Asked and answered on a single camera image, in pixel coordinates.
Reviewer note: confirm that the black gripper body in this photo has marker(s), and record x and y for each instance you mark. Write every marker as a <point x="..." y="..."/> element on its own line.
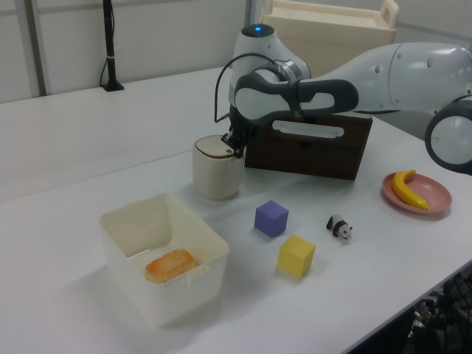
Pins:
<point x="241" y="127"/>

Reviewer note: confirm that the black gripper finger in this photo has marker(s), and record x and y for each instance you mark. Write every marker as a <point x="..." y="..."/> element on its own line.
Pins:
<point x="239" y="150"/>
<point x="228" y="140"/>

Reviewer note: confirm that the small beige trash can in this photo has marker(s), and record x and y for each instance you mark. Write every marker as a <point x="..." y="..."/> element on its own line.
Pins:
<point x="214" y="177"/>

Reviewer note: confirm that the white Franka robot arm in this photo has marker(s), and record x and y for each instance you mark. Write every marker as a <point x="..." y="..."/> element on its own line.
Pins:
<point x="405" y="77"/>

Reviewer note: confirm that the dark wooden tissue box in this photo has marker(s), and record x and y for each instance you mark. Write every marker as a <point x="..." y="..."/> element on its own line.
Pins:
<point x="313" y="158"/>

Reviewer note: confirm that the purple cube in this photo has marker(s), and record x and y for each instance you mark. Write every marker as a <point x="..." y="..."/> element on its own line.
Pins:
<point x="271" y="219"/>

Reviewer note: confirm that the yellow cube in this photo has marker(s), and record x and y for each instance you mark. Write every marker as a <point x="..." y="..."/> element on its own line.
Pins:
<point x="295" y="256"/>

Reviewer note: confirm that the small panda figurine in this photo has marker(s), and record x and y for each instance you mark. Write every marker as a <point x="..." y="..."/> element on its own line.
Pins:
<point x="339" y="226"/>

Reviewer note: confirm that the toasted toy bread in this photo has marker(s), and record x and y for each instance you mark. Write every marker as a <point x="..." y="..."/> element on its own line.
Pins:
<point x="169" y="263"/>

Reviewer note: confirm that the white open plastic bin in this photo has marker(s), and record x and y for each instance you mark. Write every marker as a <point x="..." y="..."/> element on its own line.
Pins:
<point x="173" y="295"/>

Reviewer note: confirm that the yellow toy banana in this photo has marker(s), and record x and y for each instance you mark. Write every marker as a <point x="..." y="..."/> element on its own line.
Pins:
<point x="402" y="190"/>

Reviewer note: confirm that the pink plate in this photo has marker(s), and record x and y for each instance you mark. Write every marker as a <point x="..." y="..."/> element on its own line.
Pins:
<point x="439" y="195"/>

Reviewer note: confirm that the dark clutter under table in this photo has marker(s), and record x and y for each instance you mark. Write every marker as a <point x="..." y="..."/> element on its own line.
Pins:
<point x="450" y="317"/>

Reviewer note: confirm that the black camera pole stand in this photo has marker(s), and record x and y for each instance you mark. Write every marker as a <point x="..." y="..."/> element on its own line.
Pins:
<point x="110" y="55"/>

